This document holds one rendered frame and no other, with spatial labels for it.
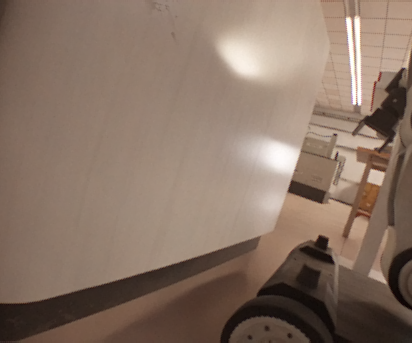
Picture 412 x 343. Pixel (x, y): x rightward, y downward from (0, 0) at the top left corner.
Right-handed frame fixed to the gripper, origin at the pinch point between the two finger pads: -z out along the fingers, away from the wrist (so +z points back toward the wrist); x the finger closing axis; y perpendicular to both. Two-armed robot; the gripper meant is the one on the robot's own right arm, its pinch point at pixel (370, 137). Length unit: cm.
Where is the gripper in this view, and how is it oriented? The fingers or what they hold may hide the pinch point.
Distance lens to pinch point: 93.9
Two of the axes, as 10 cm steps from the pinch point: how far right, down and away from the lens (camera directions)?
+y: -6.6, -2.4, -7.1
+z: 5.8, -7.7, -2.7
